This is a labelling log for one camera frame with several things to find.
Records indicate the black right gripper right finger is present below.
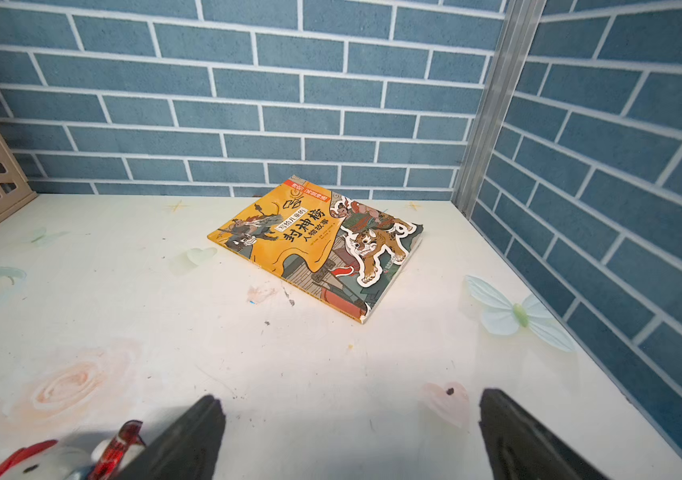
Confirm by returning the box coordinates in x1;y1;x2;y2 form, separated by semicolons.
479;389;607;480

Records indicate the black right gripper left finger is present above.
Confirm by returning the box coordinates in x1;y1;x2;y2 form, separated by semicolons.
116;395;226;480

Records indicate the orange illustrated comic book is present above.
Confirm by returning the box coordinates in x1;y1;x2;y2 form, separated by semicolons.
208;176;424;323

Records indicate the white red toy decoration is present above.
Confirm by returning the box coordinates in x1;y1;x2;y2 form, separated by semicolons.
0;420;147;480

